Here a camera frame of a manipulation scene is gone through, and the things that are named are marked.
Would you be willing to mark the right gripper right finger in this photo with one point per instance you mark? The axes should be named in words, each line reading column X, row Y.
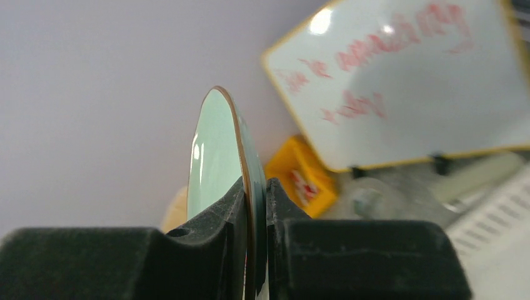
column 347, row 259

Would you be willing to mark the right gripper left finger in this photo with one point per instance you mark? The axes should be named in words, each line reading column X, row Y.
column 201, row 259

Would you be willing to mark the light blue flower plate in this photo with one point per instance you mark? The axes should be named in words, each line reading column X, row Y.
column 223, row 152

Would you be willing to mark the white plastic basket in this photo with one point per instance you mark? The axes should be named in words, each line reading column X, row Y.
column 492, row 242

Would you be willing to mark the yellow plastic bin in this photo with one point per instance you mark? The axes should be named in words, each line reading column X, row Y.
column 305, row 180

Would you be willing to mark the whiteboard with red writing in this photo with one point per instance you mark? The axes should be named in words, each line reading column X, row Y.
column 379, row 83

